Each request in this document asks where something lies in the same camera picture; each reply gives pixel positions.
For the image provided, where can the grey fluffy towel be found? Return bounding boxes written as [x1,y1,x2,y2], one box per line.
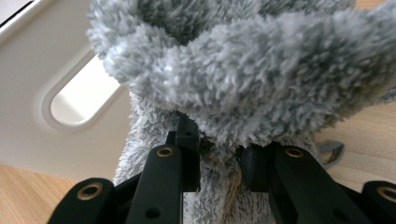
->
[87,0,396,224]

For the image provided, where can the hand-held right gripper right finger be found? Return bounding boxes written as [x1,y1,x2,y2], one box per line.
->
[238,143,278,192]

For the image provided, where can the white plastic basket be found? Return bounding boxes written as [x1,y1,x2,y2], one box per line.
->
[0,0,135,183]

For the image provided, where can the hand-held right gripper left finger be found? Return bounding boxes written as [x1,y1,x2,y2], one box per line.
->
[176,113,202,192]

